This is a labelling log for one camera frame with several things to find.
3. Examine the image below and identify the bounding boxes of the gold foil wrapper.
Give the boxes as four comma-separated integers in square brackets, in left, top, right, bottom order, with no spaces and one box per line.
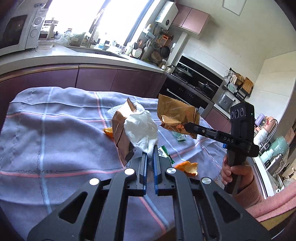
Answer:
[157,94,200,139]

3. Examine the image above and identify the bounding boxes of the gold snack wrapper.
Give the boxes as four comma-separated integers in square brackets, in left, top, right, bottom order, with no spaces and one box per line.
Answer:
[112,98,137,166]

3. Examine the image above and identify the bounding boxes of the white tissue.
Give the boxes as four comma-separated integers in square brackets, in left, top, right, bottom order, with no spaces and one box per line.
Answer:
[124,102,158,157]

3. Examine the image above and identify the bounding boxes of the pink sleeve right forearm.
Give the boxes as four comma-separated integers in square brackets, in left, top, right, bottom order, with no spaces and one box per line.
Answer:
[233,180,295,222]

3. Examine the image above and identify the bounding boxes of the silver kitchen faucet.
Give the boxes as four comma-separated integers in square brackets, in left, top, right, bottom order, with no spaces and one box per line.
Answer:
[85,13,102,48]

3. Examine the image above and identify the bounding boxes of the person's right hand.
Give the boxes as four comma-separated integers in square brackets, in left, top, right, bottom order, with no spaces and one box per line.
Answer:
[221,155,254,191]

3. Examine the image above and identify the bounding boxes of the wooden cutting board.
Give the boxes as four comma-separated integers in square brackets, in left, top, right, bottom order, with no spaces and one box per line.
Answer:
[241,77,254,97]

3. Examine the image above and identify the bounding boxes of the orange peel piece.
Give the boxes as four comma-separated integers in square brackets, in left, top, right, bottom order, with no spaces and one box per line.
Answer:
[103,127,113,138]
[175,161,198,177]

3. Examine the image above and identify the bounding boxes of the black built-in stove oven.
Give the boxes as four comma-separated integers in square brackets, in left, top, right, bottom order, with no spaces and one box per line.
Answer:
[159,54,225,118]

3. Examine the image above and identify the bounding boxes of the small green candy wrapper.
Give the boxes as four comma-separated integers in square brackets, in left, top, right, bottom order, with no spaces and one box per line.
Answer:
[158,146,175,164]

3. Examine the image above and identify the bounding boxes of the purple plaid tablecloth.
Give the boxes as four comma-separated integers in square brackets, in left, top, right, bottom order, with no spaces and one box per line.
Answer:
[1,87,226,240]

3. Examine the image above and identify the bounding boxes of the black frying pan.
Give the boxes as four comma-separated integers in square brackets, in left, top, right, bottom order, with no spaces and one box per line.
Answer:
[160,46,170,59]

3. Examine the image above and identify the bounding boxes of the small white foam net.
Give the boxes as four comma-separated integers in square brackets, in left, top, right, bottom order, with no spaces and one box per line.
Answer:
[107,104,123,117]

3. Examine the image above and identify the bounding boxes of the purple lower cabinets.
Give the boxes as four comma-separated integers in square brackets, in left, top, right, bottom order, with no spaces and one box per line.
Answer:
[1,65,231,133]

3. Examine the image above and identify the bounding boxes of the white dotted utensil holder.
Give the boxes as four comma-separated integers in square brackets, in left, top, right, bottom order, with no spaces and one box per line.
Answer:
[133,48,142,58]

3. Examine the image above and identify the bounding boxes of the white water heater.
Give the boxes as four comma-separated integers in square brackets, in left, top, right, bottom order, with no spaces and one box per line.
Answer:
[155,1,179,30]

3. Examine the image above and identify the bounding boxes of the white microwave oven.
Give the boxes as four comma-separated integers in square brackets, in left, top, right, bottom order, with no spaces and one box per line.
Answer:
[1,1,51,56]

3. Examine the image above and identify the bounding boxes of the pink wall cabinet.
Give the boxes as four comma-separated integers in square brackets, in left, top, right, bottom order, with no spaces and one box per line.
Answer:
[172,4,210,35]

